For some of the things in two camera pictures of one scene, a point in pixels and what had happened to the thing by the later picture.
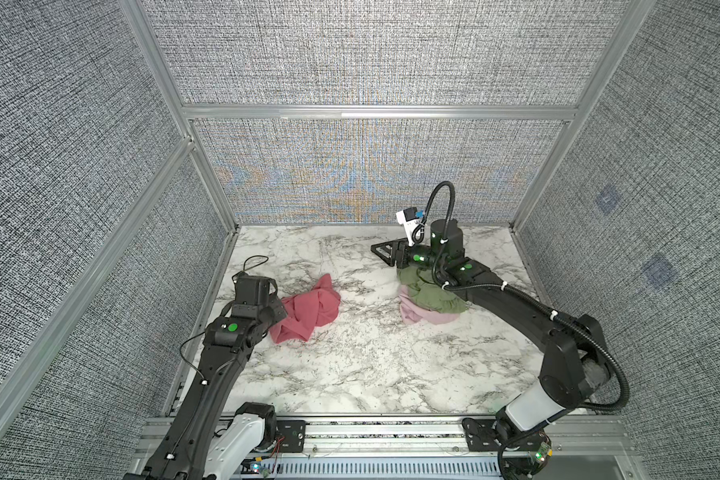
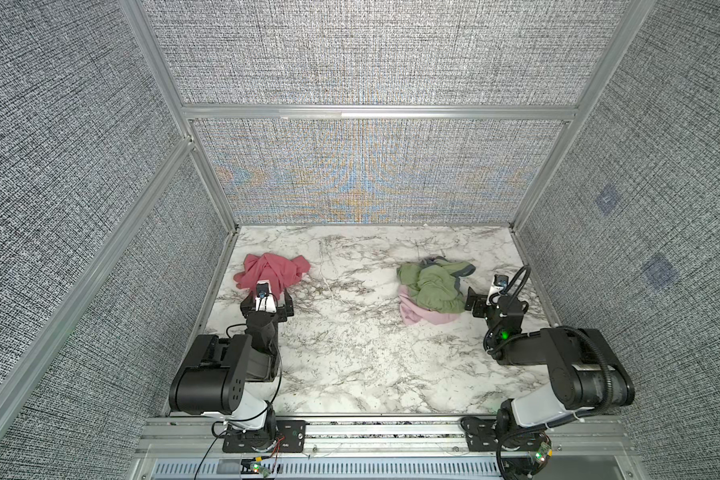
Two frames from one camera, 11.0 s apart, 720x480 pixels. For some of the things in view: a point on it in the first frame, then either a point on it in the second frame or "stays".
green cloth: [424, 285] stays
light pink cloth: [411, 310] stays
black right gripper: [399, 251] -> [480, 303]
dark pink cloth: [306, 310] -> [281, 273]
